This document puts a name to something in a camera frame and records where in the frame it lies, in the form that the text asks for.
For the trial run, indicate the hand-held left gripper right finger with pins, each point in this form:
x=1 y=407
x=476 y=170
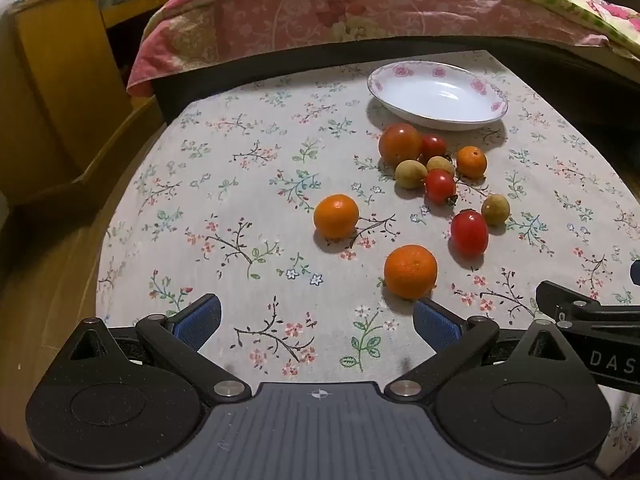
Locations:
x=437 y=322

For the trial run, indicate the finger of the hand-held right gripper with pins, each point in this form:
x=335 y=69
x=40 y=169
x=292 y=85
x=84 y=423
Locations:
x=636 y=272
x=565 y=294

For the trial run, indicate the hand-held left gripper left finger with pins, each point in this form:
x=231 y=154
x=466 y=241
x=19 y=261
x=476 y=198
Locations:
x=200 y=322

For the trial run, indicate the red cherry tomato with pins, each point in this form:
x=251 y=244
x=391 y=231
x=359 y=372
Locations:
x=469 y=233
x=440 y=186
x=434 y=146

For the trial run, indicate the tan longan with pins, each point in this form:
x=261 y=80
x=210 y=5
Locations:
x=410 y=174
x=495 y=209
x=442 y=164

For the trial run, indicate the white plate with pink flowers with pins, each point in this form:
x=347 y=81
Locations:
x=435 y=92

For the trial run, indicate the floral white tablecloth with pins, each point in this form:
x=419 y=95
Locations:
x=240 y=200

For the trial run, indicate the small orange tangerine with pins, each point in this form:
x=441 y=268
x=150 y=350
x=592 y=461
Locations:
x=471 y=162

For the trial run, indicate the large orange-red tomato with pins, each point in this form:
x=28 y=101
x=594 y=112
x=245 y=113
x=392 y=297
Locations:
x=399 y=143

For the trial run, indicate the yellow wooden nightstand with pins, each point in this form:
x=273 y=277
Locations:
x=65 y=85

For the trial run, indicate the pink floral blanket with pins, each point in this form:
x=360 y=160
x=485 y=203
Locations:
x=280 y=20

